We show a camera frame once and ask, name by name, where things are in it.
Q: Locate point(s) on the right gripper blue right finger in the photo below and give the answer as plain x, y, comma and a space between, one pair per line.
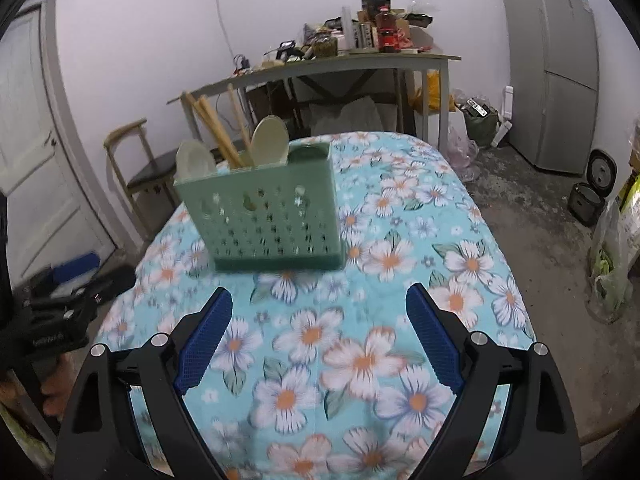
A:
440, 335

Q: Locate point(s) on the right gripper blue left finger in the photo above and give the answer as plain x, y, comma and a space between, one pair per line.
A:
196, 338

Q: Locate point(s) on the translucent white spoon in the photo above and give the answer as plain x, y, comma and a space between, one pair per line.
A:
194, 161

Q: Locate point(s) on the bamboo chopstick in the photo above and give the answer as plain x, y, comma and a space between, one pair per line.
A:
224, 140
187, 96
240, 119

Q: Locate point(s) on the green-white ceramic spoon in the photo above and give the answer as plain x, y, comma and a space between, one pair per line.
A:
270, 142

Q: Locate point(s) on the white panel door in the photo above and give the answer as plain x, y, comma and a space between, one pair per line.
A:
49, 218

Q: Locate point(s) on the floral blue quilt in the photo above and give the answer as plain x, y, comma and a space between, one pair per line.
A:
319, 375

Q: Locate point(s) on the green plastic utensil holder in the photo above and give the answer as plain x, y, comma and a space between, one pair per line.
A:
271, 218

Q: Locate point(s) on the wooden chair black seat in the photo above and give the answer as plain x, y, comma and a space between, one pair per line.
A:
156, 175

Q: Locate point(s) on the black rice cooker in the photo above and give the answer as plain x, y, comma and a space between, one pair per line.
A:
587, 199

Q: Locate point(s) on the grey long table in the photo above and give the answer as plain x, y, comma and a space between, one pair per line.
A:
417, 62

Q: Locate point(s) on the yellow plastic bag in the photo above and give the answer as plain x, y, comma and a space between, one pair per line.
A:
432, 96

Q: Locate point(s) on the red bottle on table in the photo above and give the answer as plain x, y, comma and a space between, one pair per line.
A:
387, 30

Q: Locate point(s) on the grey refrigerator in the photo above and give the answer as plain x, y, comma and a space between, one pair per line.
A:
554, 69

